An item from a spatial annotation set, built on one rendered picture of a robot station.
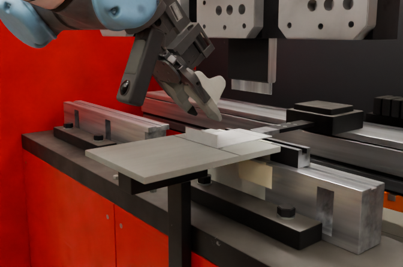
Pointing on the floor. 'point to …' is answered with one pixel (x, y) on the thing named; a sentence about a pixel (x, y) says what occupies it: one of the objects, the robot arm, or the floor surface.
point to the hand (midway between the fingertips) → (201, 116)
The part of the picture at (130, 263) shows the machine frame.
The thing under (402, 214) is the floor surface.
